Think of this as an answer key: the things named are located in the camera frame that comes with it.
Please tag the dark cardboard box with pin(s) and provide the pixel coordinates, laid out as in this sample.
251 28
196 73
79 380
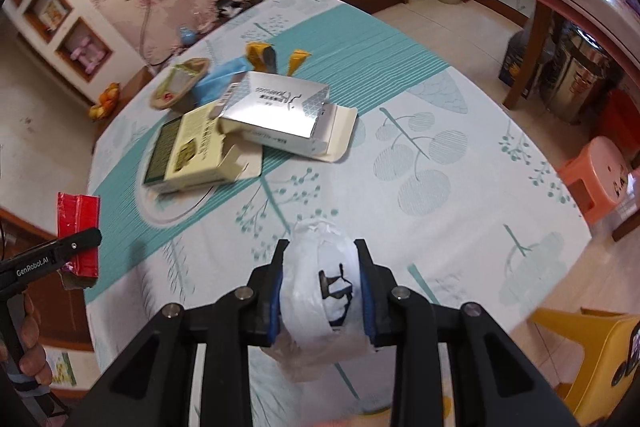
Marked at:
515 67

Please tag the red carton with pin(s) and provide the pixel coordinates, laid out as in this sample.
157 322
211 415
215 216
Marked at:
80 212

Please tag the white plastic bag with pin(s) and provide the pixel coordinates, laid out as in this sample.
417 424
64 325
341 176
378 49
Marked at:
310 287

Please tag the yellow plastic chair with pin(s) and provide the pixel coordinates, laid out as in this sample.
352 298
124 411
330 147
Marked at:
600 357

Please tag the bowl of fruit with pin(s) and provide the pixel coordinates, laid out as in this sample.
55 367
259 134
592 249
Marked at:
105 102

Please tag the blue round toy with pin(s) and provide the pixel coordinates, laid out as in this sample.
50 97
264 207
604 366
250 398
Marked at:
188 36

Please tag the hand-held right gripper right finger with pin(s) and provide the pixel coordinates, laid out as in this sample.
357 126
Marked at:
369 307

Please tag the pink plastic stool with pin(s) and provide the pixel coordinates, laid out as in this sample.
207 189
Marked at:
595 177

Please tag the person's left hand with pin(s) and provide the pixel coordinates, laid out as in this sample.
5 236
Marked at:
32 337

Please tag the picture book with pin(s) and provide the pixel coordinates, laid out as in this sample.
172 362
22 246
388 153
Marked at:
50 13

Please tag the cream and green carton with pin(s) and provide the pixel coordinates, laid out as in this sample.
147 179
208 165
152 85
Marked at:
195 152

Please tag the silver carton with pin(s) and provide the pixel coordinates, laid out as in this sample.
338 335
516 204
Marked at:
280 107

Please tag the animal wall poster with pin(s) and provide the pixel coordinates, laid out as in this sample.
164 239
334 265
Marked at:
62 367

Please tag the wooden side table leg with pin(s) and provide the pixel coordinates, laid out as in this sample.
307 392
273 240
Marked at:
527 57

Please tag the brown wooden door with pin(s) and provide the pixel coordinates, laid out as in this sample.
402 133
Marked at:
60 317

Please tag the pink dumbbell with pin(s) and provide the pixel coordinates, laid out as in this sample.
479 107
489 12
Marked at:
92 47
80 54

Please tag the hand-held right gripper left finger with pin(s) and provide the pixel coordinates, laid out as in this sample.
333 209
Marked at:
276 307

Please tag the red bucket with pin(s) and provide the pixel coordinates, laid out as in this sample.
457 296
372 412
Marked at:
620 122

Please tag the white wall shelf unit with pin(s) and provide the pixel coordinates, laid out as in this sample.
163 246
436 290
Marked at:
30 42

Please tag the blue plastic bag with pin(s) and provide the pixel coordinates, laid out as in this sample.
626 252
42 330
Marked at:
220 77

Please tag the small yellow wrapper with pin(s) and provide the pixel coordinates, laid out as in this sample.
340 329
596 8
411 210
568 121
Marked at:
298 57

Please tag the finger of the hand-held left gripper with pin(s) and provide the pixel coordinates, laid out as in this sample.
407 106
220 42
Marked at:
80 243

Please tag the leaf print tablecloth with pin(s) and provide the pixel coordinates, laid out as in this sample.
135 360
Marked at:
450 132

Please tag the large yellow wrapper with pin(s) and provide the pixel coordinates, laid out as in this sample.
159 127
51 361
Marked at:
257 52

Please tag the steel pot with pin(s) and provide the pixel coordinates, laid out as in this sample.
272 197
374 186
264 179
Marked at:
575 77

